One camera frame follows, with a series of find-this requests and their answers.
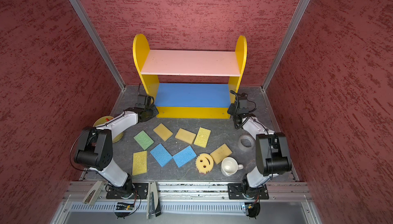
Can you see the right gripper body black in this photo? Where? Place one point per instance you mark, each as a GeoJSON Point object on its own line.
{"type": "Point", "coordinates": [232, 110]}

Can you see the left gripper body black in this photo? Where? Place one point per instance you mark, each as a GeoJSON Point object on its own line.
{"type": "Point", "coordinates": [152, 112]}

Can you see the tan sponge green scrub back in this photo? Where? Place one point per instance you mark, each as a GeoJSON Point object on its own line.
{"type": "Point", "coordinates": [163, 132]}

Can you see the green cellulose sponge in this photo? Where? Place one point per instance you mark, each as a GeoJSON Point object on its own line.
{"type": "Point", "coordinates": [144, 140]}

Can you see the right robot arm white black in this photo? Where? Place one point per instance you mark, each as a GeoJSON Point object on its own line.
{"type": "Point", "coordinates": [272, 156]}

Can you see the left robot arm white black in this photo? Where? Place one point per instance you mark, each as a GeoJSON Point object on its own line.
{"type": "Point", "coordinates": [94, 149]}

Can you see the yellow shelf with coloured boards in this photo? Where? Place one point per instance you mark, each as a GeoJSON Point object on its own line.
{"type": "Point", "coordinates": [190, 100]}

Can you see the clear tape roll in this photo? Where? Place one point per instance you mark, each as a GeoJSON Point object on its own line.
{"type": "Point", "coordinates": [246, 143]}

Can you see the yellow-green pen cup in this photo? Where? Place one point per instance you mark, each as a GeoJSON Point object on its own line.
{"type": "Point", "coordinates": [102, 122]}

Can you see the tan sponge near mug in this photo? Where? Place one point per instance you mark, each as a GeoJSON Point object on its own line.
{"type": "Point", "coordinates": [221, 153]}

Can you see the tan sponge middle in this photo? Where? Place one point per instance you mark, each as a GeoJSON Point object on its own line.
{"type": "Point", "coordinates": [185, 136]}

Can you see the yellow cellulose sponge upper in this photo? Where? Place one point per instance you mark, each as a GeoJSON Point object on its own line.
{"type": "Point", "coordinates": [202, 137]}

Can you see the yellow cellulose sponge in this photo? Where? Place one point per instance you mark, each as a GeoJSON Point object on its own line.
{"type": "Point", "coordinates": [139, 163]}
{"type": "Point", "coordinates": [202, 137]}

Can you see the blue sponge left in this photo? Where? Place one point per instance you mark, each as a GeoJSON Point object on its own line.
{"type": "Point", "coordinates": [161, 155]}

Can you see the blue sponge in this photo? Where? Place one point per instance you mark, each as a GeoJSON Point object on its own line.
{"type": "Point", "coordinates": [184, 156]}
{"type": "Point", "coordinates": [161, 155]}

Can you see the white mug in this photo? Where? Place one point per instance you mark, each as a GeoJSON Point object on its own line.
{"type": "Point", "coordinates": [229, 166]}

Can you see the yellow cellulose sponge lower left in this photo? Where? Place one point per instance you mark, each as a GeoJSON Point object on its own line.
{"type": "Point", "coordinates": [139, 163]}

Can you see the blue sponge right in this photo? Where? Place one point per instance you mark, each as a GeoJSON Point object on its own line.
{"type": "Point", "coordinates": [184, 156]}

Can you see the smiley face yellow sponge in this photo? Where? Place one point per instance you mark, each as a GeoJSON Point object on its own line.
{"type": "Point", "coordinates": [204, 163]}

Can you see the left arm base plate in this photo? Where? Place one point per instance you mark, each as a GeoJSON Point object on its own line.
{"type": "Point", "coordinates": [127, 192]}

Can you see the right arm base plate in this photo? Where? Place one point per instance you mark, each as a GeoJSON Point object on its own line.
{"type": "Point", "coordinates": [240, 191]}

